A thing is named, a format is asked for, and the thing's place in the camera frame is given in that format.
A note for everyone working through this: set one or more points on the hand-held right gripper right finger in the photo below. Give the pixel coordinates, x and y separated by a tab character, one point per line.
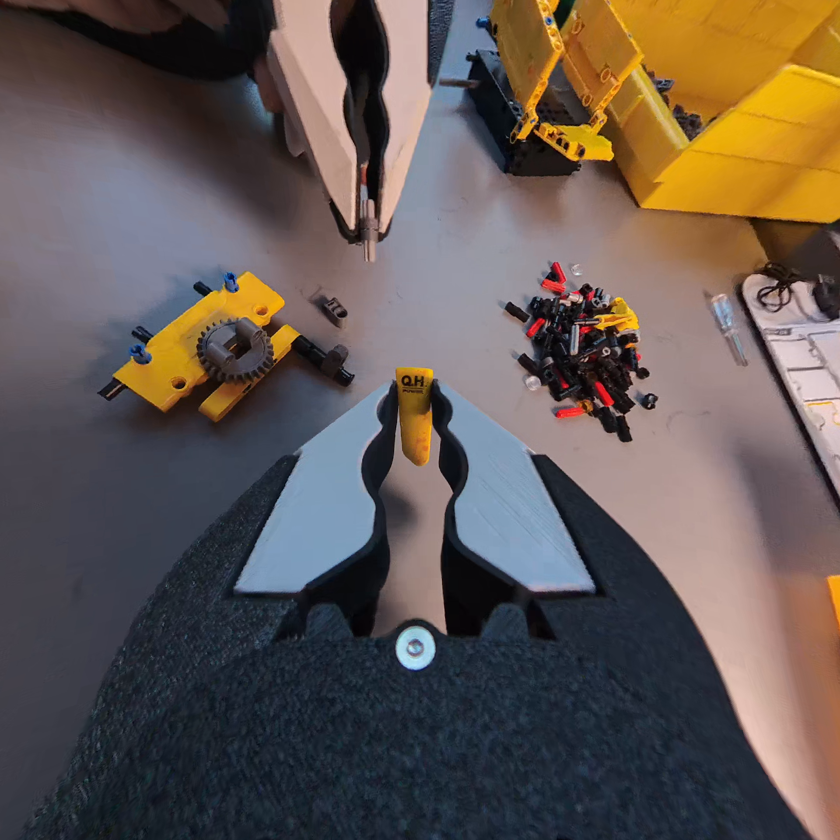
518	518

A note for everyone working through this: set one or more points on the small yellow connector piece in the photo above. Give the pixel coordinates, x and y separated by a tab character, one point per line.
415	420

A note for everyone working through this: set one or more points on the dark grey connector piece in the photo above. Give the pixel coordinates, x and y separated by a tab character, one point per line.
334	310

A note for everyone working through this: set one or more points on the person's left hand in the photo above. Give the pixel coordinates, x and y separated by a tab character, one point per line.
268	82

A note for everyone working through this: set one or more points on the person's left forearm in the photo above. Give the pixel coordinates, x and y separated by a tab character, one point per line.
98	10

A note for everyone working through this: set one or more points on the heap of black building pieces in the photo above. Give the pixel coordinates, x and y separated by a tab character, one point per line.
676	105

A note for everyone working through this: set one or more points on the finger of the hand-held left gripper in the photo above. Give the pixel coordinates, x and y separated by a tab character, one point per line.
410	79
308	98

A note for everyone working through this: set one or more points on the yellow and black robot model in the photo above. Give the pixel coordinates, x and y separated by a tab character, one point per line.
525	79

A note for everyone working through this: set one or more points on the yellow beam assembly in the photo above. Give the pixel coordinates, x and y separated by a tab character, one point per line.
197	348

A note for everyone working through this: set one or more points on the black wrist rest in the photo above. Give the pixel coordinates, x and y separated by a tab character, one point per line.
164	49

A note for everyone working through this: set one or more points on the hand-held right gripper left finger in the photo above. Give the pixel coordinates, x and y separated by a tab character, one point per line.
315	518

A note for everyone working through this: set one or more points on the black mat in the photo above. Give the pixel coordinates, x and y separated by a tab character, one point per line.
800	246

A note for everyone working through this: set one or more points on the pile of small building pieces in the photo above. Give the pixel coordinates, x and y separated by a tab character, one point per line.
584	354

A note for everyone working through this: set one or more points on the yellow storage bin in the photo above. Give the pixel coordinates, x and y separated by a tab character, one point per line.
754	131
834	600

